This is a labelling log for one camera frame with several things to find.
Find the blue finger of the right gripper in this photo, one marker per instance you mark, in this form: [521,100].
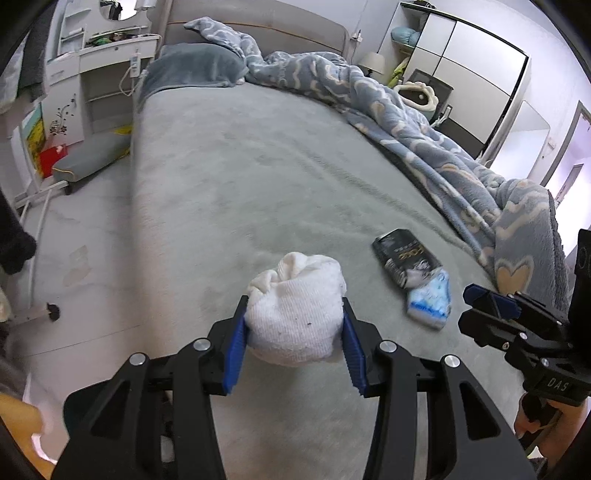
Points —
[491,303]

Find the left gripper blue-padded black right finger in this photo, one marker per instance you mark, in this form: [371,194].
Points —
[468,437]

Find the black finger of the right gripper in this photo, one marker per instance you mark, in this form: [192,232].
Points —
[500,330]

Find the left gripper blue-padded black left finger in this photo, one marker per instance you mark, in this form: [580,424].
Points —
[206,367]

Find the white sock ball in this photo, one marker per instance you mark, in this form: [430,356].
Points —
[295,313]

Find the dark green trash bin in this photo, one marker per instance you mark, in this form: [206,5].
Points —
[117,433]

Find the person's right hand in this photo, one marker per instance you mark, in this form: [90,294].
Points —
[560,435]

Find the blue white tissue packet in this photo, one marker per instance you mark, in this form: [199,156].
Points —
[431,304]

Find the blue cloud-pattern blanket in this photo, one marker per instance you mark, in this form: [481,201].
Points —
[510,224]

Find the orange cloth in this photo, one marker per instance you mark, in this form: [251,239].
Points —
[23,421]

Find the white rolling rack base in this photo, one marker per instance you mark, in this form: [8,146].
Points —
[40,310]

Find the white pet bed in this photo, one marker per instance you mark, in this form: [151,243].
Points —
[420,97]

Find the black hanging garment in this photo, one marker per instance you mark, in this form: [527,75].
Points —
[16,245]

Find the white bedside lamp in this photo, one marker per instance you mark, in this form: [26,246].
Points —
[372,63]

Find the red box on floor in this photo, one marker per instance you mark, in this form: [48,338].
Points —
[49,157]

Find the grey upholstered headboard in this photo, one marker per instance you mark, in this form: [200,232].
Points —
[276,26]

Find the white power strip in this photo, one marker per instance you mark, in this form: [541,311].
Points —
[135,66]

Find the grey-blue pillow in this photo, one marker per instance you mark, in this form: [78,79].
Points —
[185,65]

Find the white vanity desk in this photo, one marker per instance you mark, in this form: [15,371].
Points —
[88,71]

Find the white door with handle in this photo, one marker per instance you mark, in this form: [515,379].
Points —
[572,156]

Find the white wardrobe with black frame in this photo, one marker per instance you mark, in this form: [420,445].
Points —
[486,75]

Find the oval wall mirror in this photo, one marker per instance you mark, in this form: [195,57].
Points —
[118,10]

